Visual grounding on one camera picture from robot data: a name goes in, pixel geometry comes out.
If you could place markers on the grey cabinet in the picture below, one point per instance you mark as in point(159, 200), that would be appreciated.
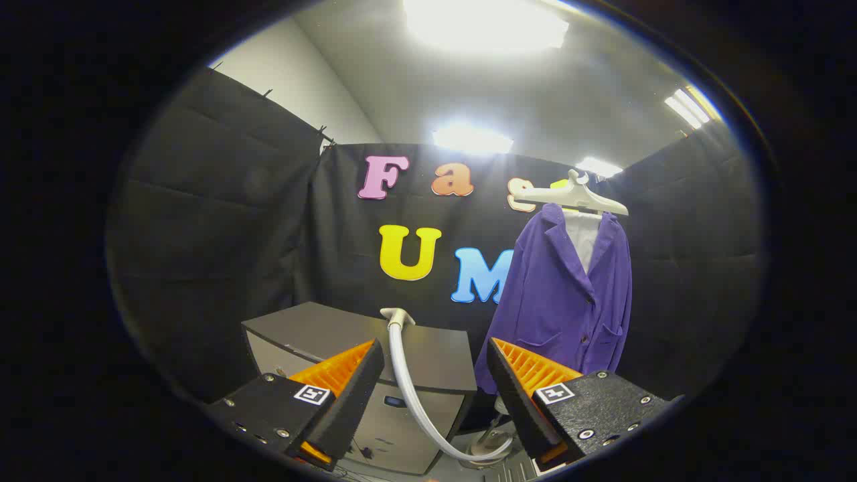
point(435, 358)

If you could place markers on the white garment steamer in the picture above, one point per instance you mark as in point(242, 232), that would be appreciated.
point(410, 381)

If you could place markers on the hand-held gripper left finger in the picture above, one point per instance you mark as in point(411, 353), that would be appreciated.
point(348, 402)

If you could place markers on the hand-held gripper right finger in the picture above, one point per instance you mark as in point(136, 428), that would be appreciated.
point(519, 402)

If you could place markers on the black backdrop cloth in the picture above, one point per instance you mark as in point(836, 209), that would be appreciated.
point(221, 234)

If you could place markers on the purple jacket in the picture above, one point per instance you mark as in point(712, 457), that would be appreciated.
point(556, 301)

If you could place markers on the white shirt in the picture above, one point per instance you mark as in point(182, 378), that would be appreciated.
point(584, 237)

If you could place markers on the white plastic clothes hanger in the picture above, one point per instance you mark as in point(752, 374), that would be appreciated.
point(569, 194)

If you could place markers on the ceiling light panel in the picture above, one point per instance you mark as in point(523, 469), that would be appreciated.
point(686, 107)
point(598, 166)
point(485, 23)
point(472, 139)

